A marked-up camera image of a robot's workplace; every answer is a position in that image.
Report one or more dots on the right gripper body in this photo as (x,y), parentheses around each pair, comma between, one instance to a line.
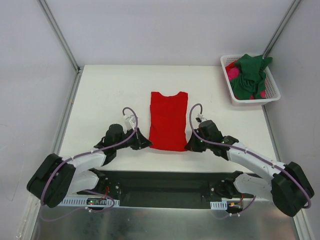
(197,142)

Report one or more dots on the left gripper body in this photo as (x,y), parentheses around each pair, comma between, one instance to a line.
(137,139)

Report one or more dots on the red t-shirt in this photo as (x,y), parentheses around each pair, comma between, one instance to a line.
(168,120)

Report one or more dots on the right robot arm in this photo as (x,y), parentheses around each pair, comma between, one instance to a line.
(286,185)

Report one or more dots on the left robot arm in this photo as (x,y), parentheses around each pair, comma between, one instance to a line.
(55,178)

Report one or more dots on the pink garment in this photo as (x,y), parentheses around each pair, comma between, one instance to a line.
(232,71)

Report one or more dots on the green t-shirt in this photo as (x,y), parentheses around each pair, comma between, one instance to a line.
(250,82)

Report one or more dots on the white plastic basket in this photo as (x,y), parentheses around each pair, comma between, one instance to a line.
(271,90)

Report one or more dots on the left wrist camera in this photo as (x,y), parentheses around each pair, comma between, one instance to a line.
(130,121)

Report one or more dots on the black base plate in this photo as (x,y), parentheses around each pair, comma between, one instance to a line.
(147,189)

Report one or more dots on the right white cable duct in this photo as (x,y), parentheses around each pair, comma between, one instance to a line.
(219,205)

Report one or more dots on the white cable duct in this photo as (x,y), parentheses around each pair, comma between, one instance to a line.
(88,202)
(219,205)

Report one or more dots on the left white cable duct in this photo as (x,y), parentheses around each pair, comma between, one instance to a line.
(88,202)

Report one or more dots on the left aluminium frame post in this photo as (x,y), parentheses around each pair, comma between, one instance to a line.
(59,34)

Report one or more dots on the aluminium frame post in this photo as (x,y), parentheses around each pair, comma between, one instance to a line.
(59,34)
(281,27)

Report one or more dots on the right aluminium frame post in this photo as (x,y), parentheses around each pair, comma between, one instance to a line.
(281,27)

